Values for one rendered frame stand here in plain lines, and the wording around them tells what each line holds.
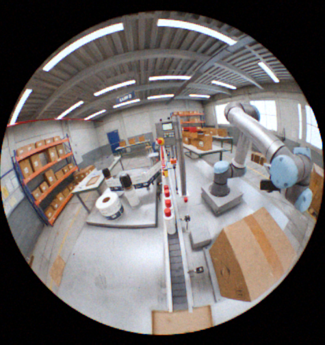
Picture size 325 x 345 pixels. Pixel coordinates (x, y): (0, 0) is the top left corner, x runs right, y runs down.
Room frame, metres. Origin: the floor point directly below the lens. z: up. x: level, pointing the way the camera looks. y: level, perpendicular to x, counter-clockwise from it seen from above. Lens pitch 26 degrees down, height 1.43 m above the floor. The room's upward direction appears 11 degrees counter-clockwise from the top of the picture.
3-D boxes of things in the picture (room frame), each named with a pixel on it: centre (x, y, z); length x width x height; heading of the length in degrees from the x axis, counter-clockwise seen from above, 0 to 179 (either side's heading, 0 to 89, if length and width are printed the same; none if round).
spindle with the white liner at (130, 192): (0.60, 0.27, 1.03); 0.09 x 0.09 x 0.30
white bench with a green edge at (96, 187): (2.14, 1.55, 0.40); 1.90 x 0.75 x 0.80; 4
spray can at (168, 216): (0.31, 0.01, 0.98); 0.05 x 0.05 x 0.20
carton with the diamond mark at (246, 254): (-0.03, -0.28, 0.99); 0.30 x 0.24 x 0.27; 178
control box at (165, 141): (0.76, -0.11, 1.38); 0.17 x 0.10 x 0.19; 52
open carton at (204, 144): (2.17, -1.15, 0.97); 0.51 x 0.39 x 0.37; 100
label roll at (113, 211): (0.54, 0.47, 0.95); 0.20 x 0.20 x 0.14
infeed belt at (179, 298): (0.65, -0.02, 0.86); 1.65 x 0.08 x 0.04; 177
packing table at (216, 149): (3.04, -1.17, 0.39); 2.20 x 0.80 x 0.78; 4
